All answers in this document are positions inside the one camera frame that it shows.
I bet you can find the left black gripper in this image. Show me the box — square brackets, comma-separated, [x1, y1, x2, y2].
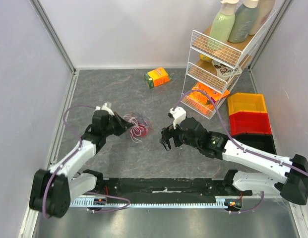
[103, 112, 133, 137]

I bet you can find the red cable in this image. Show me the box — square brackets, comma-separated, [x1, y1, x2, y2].
[126, 113, 154, 141]

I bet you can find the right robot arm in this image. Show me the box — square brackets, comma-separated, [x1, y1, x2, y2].
[160, 118, 308, 205]

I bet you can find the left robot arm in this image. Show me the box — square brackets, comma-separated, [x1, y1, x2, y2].
[29, 109, 133, 218]

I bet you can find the orange snack box front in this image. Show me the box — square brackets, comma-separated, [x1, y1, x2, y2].
[189, 87, 210, 105]

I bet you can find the orange green snack box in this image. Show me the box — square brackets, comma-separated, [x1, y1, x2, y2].
[144, 67, 171, 89]

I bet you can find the orange purple snack box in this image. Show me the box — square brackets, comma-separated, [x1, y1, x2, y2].
[196, 82, 230, 110]

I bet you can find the yellow storage bin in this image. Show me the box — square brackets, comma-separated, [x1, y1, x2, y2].
[227, 93, 267, 115]

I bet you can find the white snack pouch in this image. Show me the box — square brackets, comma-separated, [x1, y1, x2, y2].
[211, 60, 242, 81]

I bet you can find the yellow snack packet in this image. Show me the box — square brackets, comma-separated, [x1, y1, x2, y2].
[199, 54, 212, 62]

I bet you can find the red storage bin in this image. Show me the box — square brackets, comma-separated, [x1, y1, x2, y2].
[229, 112, 272, 136]

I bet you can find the black storage bin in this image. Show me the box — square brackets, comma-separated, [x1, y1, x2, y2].
[233, 133, 277, 155]

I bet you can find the light green pump bottle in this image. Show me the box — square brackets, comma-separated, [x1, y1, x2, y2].
[208, 0, 239, 50]

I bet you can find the grey green pump bottle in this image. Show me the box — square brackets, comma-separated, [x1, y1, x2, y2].
[228, 0, 258, 43]

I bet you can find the beige pink bottle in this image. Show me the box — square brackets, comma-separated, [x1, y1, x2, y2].
[249, 0, 275, 36]

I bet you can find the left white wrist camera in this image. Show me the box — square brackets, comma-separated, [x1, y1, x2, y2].
[94, 102, 115, 116]

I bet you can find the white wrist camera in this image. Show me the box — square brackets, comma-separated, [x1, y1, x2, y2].
[169, 107, 186, 129]
[94, 102, 115, 116]

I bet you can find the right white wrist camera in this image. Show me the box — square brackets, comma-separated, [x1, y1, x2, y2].
[169, 107, 186, 129]

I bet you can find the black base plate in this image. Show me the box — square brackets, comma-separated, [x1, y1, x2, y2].
[92, 178, 241, 196]

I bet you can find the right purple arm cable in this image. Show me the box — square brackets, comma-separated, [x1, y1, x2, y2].
[177, 89, 308, 214]

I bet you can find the white wire shelf rack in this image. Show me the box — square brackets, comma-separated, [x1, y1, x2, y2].
[180, 8, 277, 120]

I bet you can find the slotted cable duct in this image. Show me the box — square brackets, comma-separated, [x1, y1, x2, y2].
[70, 196, 241, 209]

